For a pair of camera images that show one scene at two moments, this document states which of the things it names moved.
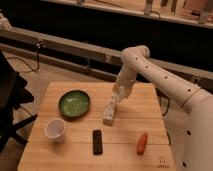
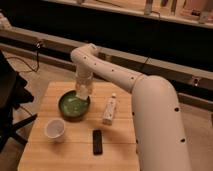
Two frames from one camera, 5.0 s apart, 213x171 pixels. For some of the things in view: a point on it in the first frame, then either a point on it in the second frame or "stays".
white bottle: x=110 y=111 stays
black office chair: x=13 y=94 stays
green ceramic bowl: x=74 y=104 stays
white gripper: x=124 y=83 → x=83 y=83
